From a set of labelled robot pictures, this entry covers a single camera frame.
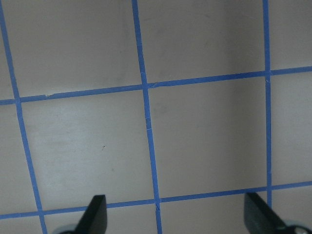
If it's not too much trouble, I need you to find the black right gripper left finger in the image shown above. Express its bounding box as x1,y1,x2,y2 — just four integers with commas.
74,195,107,234

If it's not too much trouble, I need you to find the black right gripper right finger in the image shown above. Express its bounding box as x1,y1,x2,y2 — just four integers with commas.
244,193,288,234

